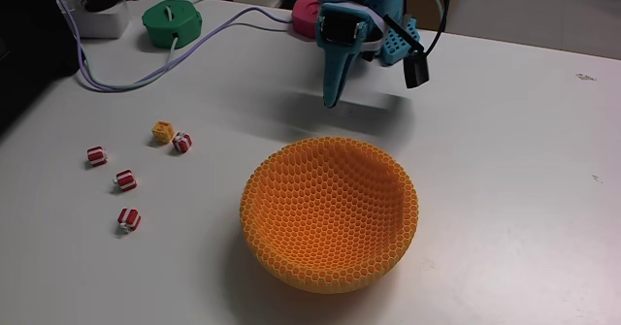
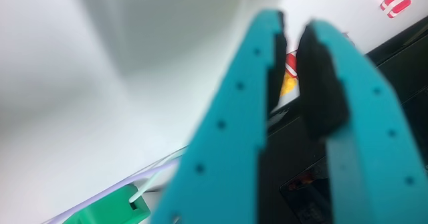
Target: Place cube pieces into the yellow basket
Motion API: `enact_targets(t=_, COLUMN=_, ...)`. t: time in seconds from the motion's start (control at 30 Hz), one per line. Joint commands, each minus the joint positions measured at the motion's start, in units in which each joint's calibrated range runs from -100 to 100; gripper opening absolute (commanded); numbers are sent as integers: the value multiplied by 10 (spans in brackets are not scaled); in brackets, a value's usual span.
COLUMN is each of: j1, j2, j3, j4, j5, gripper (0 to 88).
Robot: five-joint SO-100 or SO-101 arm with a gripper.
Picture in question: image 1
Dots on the red white striped cube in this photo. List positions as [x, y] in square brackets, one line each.
[126, 180]
[182, 142]
[97, 155]
[129, 219]

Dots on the yellow cube piece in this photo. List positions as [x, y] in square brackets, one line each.
[162, 132]

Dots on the orange honeycomb basket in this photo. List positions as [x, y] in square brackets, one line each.
[330, 267]

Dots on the pink printed base piece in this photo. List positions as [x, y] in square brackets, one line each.
[304, 17]

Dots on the green printed box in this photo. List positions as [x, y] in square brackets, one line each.
[172, 22]

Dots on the large black object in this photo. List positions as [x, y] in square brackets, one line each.
[29, 48]

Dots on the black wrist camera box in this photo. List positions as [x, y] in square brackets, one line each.
[416, 73]

